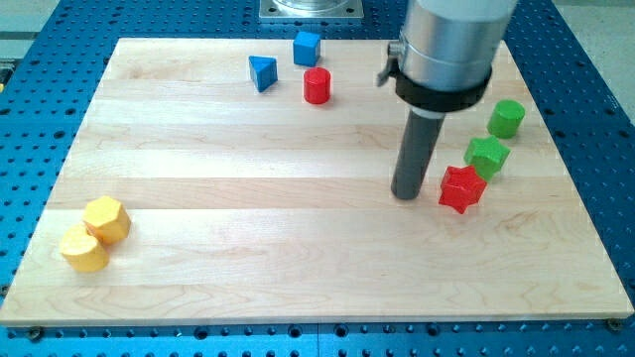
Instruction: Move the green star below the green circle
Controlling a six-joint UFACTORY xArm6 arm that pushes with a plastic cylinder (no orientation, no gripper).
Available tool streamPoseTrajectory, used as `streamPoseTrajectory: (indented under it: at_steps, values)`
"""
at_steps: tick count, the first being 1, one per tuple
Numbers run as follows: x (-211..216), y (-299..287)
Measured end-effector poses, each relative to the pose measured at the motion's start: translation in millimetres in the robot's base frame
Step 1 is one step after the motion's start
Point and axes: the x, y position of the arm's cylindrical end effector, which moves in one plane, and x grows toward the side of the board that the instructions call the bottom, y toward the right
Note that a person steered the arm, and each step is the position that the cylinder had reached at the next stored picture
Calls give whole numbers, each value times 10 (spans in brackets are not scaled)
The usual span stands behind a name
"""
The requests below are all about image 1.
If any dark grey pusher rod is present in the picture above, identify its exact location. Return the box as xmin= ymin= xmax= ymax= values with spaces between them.
xmin=391 ymin=108 xmax=445 ymax=200

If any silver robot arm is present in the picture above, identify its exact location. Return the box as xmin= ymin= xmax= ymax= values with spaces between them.
xmin=377 ymin=0 xmax=517 ymax=200

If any green star block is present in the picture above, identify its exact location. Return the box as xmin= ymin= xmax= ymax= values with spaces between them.
xmin=463 ymin=136 xmax=511 ymax=181

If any red star block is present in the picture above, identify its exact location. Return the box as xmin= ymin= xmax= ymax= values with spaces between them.
xmin=439 ymin=166 xmax=487 ymax=214

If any green cylinder block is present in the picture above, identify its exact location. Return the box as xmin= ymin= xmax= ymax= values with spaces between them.
xmin=487 ymin=99 xmax=526 ymax=139

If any red cylinder block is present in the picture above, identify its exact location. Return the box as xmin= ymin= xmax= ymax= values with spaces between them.
xmin=304 ymin=67 xmax=331 ymax=104

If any blue cube block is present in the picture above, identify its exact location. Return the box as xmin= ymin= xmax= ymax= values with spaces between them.
xmin=293 ymin=32 xmax=321 ymax=67

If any blue triangle block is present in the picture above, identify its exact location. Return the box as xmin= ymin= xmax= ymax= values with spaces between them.
xmin=248 ymin=56 xmax=278 ymax=92

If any light wooden board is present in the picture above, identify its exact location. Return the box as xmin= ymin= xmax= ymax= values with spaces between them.
xmin=1 ymin=39 xmax=633 ymax=327

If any yellow hexagon block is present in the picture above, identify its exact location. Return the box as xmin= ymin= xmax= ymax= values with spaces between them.
xmin=82 ymin=195 xmax=131 ymax=245

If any yellow rounded block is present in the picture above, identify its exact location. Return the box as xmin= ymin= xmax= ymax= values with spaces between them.
xmin=59 ymin=224 xmax=109 ymax=273

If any blue perforated metal table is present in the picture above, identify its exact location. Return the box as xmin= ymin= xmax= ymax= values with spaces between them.
xmin=1 ymin=1 xmax=634 ymax=356

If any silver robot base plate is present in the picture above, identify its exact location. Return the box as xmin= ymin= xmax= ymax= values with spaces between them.
xmin=259 ymin=0 xmax=364 ymax=22

